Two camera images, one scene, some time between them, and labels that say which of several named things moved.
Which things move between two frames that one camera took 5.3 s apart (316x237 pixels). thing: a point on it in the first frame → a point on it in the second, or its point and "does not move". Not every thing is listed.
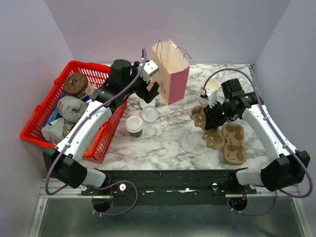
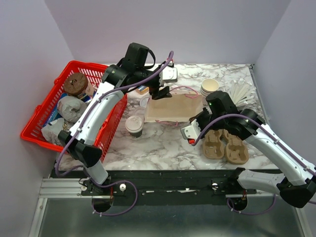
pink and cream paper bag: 174,72 → 176,108
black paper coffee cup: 136,135 does not move
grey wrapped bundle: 70,108 does not move
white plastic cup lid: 134,124 does not move
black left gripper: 144,94 → 156,94
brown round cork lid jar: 75,83 does not move
